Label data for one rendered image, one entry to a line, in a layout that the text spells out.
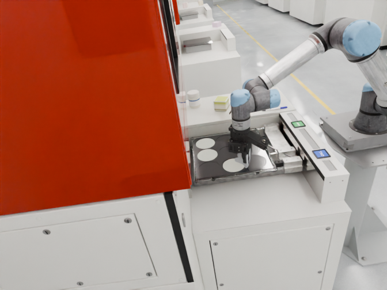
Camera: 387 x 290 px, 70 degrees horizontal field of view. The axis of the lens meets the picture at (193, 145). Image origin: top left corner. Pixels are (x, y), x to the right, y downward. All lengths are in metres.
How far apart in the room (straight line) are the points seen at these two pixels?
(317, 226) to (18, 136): 1.07
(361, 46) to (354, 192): 0.92
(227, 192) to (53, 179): 0.78
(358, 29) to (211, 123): 0.79
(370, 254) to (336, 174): 1.08
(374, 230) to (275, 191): 1.14
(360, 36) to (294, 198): 0.66
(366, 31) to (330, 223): 0.72
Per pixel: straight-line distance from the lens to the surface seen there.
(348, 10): 6.41
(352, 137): 1.55
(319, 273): 1.54
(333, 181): 1.20
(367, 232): 2.29
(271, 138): 1.51
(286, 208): 1.22
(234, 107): 1.09
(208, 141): 1.48
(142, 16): 0.54
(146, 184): 0.71
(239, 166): 1.29
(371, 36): 1.21
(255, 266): 1.37
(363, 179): 1.78
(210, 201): 1.25
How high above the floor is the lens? 1.70
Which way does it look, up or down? 33 degrees down
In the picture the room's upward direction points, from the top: 10 degrees counter-clockwise
